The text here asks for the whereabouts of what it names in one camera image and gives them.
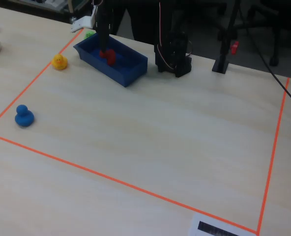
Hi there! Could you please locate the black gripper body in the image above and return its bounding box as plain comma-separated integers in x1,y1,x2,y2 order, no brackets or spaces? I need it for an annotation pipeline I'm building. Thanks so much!
93,0,115,32

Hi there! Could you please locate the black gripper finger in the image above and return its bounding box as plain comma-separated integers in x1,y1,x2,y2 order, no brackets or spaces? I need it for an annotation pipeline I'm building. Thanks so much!
98,29,110,57

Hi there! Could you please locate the red rubber duck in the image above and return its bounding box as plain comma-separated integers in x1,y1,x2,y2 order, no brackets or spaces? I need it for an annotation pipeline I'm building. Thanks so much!
99,49,116,66

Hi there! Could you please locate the green rubber duck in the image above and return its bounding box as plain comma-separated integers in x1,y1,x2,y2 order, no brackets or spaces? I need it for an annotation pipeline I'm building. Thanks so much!
83,29,96,40

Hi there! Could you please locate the blue plastic box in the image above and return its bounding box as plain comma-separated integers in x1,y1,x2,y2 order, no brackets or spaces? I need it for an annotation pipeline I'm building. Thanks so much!
73,32,149,88

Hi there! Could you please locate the yellow rubber duck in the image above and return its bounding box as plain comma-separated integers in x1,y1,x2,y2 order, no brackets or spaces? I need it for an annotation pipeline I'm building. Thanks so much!
51,54,68,71

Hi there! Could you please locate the blue rubber duck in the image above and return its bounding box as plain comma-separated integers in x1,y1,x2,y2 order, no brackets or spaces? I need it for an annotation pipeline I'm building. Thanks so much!
14,104,35,128

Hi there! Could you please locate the orange tape line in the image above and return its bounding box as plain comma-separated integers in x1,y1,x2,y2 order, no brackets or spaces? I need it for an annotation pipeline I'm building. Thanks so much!
256,77,291,236
0,28,84,131
0,132,259,236

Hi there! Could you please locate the red clamp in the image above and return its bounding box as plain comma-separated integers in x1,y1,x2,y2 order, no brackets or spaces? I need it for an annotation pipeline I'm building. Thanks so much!
230,41,240,56

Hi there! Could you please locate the black office chair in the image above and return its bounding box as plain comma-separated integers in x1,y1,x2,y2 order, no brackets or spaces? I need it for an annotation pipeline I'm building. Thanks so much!
243,0,291,67

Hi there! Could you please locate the white paper with black bar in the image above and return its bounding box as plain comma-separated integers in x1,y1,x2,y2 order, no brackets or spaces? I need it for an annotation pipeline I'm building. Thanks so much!
188,212,257,236

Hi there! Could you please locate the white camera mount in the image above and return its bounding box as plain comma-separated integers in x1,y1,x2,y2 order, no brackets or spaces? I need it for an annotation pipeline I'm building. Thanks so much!
70,5,99,34

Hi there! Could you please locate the black camera stand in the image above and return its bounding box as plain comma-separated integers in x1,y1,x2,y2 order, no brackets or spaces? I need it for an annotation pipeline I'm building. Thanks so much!
211,0,241,75

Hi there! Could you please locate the thick black cable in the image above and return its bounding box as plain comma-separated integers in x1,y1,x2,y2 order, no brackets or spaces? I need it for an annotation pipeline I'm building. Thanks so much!
238,0,291,111

